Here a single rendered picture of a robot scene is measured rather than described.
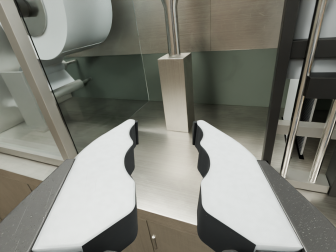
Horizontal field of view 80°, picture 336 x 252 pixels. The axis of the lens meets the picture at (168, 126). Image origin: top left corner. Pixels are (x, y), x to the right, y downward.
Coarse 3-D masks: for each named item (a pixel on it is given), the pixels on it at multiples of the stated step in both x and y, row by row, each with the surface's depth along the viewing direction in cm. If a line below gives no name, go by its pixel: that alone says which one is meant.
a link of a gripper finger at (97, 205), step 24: (96, 144) 9; (120, 144) 9; (72, 168) 8; (96, 168) 8; (120, 168) 8; (72, 192) 7; (96, 192) 7; (120, 192) 7; (48, 216) 6; (72, 216) 6; (96, 216) 6; (120, 216) 6; (48, 240) 5; (72, 240) 5; (96, 240) 6; (120, 240) 6
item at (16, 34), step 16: (0, 0) 41; (0, 16) 43; (16, 16) 44; (16, 32) 45; (16, 48) 46; (32, 48) 48; (32, 64) 49; (32, 80) 50; (48, 96) 53; (48, 112) 54; (64, 128) 59; (0, 144) 76; (64, 144) 59; (48, 160) 66
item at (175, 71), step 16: (176, 0) 59; (176, 16) 61; (176, 32) 63; (176, 48) 65; (160, 64) 66; (176, 64) 64; (160, 80) 69; (176, 80) 67; (176, 96) 70; (192, 96) 76; (176, 112) 73; (192, 112) 78; (176, 128) 77
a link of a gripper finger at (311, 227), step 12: (264, 168) 8; (276, 180) 8; (276, 192) 7; (288, 192) 7; (288, 204) 7; (300, 204) 7; (312, 204) 7; (288, 216) 6; (300, 216) 6; (312, 216) 6; (324, 216) 6; (300, 228) 6; (312, 228) 6; (324, 228) 6; (300, 240) 6; (312, 240) 6; (324, 240) 6
